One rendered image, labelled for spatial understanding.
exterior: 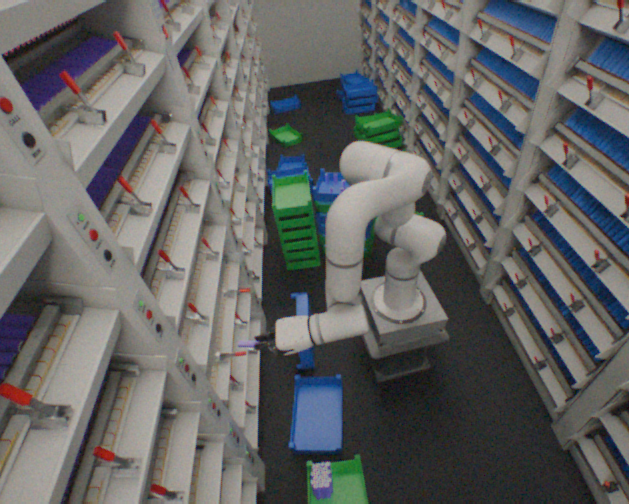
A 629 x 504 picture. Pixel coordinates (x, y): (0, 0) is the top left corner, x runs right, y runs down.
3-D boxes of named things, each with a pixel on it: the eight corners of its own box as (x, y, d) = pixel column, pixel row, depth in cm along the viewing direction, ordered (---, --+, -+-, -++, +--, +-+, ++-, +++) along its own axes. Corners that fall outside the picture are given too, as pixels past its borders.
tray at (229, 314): (238, 269, 153) (241, 253, 147) (225, 414, 109) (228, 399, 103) (188, 264, 149) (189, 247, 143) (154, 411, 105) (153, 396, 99)
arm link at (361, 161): (415, 258, 123) (373, 240, 131) (431, 227, 124) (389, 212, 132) (384, 185, 79) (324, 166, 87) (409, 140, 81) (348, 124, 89)
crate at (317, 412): (297, 383, 166) (295, 375, 161) (342, 383, 164) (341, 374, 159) (291, 454, 145) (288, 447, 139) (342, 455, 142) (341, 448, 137)
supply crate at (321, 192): (374, 182, 205) (374, 169, 199) (369, 203, 191) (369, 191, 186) (322, 180, 212) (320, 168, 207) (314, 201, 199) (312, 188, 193)
